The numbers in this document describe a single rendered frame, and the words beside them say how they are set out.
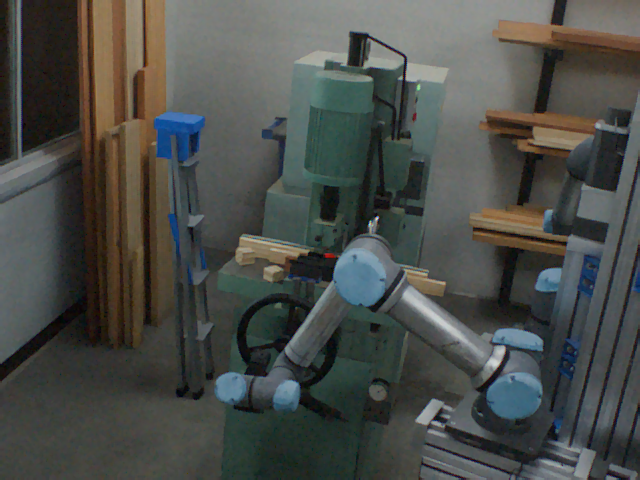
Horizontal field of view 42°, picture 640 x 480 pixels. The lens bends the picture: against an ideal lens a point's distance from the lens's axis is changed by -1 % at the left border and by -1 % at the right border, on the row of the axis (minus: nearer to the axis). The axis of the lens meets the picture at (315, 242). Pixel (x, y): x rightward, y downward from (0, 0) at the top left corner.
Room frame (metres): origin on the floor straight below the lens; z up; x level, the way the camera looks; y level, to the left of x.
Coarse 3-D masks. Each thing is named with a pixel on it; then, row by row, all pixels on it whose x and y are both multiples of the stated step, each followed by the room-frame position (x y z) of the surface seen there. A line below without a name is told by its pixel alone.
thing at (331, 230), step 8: (336, 216) 2.46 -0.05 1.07; (312, 224) 2.38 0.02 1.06; (320, 224) 2.37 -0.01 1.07; (328, 224) 2.37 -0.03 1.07; (336, 224) 2.39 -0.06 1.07; (312, 232) 2.38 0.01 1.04; (320, 232) 2.37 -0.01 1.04; (328, 232) 2.37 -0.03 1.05; (336, 232) 2.40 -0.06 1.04; (312, 240) 2.38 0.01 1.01; (320, 240) 2.37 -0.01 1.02; (328, 240) 2.37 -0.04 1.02; (336, 240) 2.41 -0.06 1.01
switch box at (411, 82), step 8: (400, 80) 2.66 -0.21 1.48; (408, 80) 2.65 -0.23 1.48; (416, 80) 2.67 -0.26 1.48; (400, 88) 2.65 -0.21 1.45; (408, 88) 2.65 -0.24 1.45; (416, 88) 2.67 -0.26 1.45; (400, 96) 2.65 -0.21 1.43; (408, 96) 2.65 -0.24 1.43; (408, 104) 2.65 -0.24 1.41; (416, 104) 2.73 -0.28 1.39; (408, 112) 2.65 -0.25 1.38; (392, 120) 2.66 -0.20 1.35; (408, 120) 2.65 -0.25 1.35; (408, 128) 2.65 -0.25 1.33
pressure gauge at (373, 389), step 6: (378, 378) 2.16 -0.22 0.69; (372, 384) 2.14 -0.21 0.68; (378, 384) 2.14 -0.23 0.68; (384, 384) 2.14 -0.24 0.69; (372, 390) 2.14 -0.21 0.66; (378, 390) 2.14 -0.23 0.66; (384, 390) 2.14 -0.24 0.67; (372, 396) 2.14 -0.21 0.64; (378, 396) 2.14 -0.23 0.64; (384, 396) 2.14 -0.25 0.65; (378, 402) 2.16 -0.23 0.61
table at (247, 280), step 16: (256, 256) 2.48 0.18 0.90; (224, 272) 2.32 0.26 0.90; (240, 272) 2.34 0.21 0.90; (256, 272) 2.35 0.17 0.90; (224, 288) 2.32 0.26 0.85; (240, 288) 2.31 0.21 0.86; (256, 288) 2.30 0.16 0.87; (272, 288) 2.28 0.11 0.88; (368, 320) 2.22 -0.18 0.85; (384, 320) 2.21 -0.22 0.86
